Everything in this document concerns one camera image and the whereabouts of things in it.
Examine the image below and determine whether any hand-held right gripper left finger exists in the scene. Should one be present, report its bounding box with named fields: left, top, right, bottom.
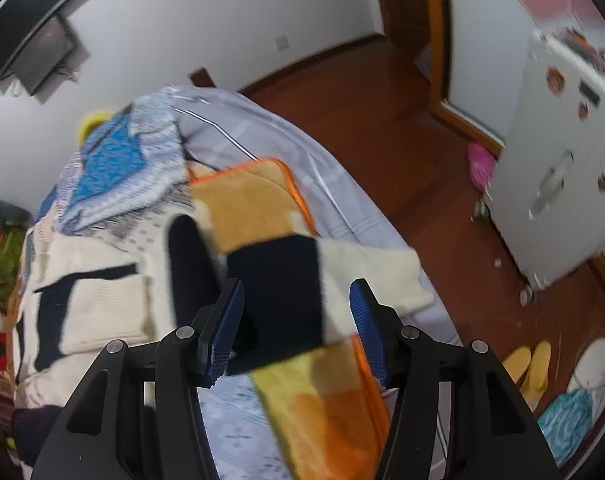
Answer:
left=30, top=279, right=246, bottom=480

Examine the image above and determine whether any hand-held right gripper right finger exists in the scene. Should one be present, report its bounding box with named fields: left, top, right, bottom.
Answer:
left=349, top=279, right=571, bottom=480

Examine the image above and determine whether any cream and navy sweater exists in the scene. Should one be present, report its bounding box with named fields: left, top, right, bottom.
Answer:
left=13, top=214, right=436, bottom=381

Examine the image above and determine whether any orange and yellow fleece blanket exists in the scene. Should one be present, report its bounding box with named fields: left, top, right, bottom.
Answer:
left=189, top=157, right=394, bottom=480

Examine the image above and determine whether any yellow slipper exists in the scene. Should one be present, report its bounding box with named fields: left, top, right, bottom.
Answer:
left=503, top=346, right=533, bottom=387
left=521, top=341, right=553, bottom=409

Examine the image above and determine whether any pink bag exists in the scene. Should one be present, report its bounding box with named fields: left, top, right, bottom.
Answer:
left=467, top=142, right=498, bottom=189

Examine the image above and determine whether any blue patchwork printed quilt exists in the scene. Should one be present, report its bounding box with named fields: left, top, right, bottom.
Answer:
left=32, top=94, right=194, bottom=237

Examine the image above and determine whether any grey striped bed sheet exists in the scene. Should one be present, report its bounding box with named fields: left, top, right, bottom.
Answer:
left=147, top=84, right=464, bottom=348

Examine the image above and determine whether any blue patterned cloth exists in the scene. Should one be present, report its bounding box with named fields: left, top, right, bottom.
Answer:
left=537, top=389, right=597, bottom=469

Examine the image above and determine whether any white round stool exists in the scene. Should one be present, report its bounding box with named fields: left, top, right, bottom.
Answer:
left=567, top=337, right=605, bottom=402

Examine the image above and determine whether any green patterned bag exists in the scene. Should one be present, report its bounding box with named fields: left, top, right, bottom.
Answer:
left=0, top=225, right=29, bottom=313

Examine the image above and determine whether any yellow plastic hoop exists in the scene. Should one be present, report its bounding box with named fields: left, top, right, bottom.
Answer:
left=77, top=110, right=119, bottom=142

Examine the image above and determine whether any white fridge with magnets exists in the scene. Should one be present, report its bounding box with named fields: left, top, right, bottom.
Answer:
left=487, top=27, right=605, bottom=292

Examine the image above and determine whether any brown wooden door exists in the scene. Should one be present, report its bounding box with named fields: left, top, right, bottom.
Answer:
left=371, top=0, right=506, bottom=157

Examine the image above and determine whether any wooden bed post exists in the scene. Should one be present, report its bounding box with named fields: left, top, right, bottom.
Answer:
left=189, top=67, right=216, bottom=89

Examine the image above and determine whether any dark flat wall panel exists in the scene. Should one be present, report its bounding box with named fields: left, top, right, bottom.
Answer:
left=13, top=15, right=92, bottom=105

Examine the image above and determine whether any black wall television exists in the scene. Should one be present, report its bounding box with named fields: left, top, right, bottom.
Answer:
left=0, top=0, right=84, bottom=88

